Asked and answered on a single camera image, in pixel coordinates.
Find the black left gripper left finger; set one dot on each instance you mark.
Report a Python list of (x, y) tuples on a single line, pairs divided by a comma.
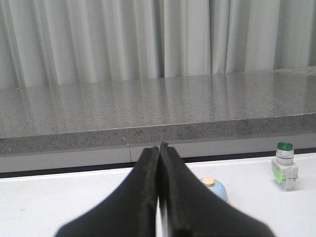
[(129, 211)]

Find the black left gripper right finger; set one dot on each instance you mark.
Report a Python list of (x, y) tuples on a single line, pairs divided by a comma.
[(189, 209)]

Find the blue and cream call bell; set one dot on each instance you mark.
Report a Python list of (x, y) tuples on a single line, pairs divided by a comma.
[(216, 187)]

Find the grey stone ledge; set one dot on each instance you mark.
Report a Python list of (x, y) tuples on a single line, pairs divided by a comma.
[(132, 112)]

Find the grey curtain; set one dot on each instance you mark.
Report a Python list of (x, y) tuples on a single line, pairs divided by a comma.
[(55, 42)]

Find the green pushbutton switch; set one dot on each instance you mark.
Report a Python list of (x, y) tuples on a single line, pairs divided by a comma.
[(285, 170)]

